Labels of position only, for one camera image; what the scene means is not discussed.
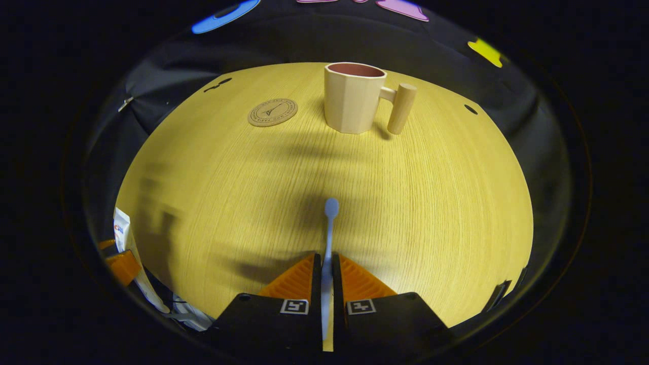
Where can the round brown coaster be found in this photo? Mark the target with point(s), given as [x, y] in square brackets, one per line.
[272, 112]

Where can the beige cup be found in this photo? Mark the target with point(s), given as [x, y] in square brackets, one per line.
[350, 106]

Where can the black backdrop cloth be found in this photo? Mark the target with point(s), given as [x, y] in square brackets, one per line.
[284, 45]

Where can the small cloth clip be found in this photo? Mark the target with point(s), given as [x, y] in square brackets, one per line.
[125, 104]

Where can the white toothpaste tube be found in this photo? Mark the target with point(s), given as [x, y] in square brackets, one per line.
[121, 228]

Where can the white toothbrush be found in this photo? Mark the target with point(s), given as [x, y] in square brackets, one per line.
[331, 209]

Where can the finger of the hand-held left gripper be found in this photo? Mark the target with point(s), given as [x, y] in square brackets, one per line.
[123, 267]
[109, 244]

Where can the small black bracket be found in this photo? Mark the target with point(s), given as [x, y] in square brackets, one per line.
[499, 295]

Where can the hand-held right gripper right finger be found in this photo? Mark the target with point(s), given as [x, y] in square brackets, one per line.
[338, 324]

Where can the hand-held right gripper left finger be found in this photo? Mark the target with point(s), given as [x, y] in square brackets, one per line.
[316, 324]

